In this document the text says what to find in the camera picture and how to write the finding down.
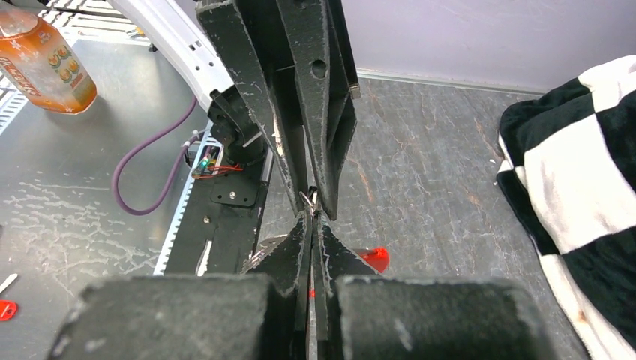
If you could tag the white slotted cable duct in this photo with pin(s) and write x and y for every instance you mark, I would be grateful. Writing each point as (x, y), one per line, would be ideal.
(198, 149)

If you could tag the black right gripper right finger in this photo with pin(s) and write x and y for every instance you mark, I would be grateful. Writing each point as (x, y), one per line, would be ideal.
(438, 317)

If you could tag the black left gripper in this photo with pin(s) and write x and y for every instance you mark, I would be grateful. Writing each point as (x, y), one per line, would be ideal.
(260, 43)

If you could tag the orange labelled bottle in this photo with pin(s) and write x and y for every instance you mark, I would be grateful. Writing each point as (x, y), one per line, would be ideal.
(41, 63)

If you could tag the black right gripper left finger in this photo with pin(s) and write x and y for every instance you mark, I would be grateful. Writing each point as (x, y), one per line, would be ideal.
(261, 314)

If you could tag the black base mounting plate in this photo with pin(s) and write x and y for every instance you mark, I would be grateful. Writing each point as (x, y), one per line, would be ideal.
(221, 225)

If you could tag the silver split keyring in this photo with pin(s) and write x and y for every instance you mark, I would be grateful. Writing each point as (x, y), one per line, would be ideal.
(309, 199)

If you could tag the red tagged key lower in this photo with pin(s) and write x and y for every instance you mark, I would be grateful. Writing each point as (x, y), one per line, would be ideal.
(8, 308)

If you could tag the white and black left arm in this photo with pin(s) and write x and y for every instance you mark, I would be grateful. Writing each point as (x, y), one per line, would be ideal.
(183, 42)

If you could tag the black white checkered cloth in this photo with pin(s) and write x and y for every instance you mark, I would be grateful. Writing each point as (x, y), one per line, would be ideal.
(568, 174)

